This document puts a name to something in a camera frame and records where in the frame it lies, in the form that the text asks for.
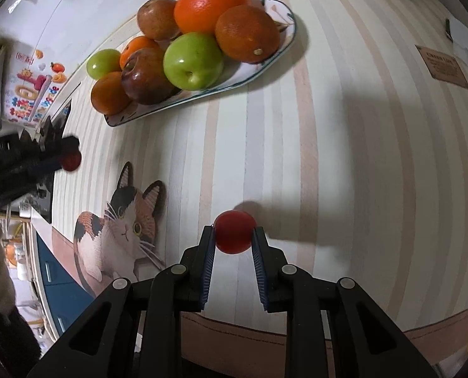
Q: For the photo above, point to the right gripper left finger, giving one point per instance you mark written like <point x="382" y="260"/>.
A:
<point x="134" y="329"/>

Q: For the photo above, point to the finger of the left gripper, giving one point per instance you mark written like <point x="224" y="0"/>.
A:
<point x="14" y="150"/>
<point x="18" y="180"/>

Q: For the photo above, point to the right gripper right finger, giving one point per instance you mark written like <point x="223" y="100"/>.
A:
<point x="332" y="329"/>

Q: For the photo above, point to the red cherry tomato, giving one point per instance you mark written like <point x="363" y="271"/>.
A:
<point x="233" y="231"/>
<point x="70" y="162"/>

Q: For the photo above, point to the small orange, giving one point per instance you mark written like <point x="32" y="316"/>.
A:
<point x="108" y="96"/>
<point x="140" y="42"/>

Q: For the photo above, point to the green apple off plate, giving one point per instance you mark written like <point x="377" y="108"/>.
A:
<point x="103" y="62"/>

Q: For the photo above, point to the dark red apple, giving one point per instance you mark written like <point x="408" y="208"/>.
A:
<point x="143" y="77"/>

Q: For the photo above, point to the green apple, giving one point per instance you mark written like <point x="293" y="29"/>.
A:
<point x="193" y="61"/>

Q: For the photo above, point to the dark orange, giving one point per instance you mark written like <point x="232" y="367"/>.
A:
<point x="247" y="34"/>

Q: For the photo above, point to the colourful sticker sheet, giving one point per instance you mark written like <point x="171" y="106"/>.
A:
<point x="31" y="82"/>

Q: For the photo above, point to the small orange on plate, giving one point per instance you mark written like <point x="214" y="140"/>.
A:
<point x="140" y="42"/>

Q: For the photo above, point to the striped cat table mat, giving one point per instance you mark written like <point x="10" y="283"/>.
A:
<point x="348" y="151"/>

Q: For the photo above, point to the brownish red apple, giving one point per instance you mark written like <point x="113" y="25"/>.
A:
<point x="156" y="21"/>

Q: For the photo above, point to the large orange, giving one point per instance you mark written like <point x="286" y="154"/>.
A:
<point x="201" y="15"/>

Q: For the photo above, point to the brown label card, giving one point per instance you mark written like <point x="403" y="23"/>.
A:
<point x="443" y="67"/>

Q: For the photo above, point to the floral ceramic plate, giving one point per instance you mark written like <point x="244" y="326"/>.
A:
<point x="235" y="73"/>

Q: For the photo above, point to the black pen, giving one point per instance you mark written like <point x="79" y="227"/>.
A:
<point x="448" y="30"/>

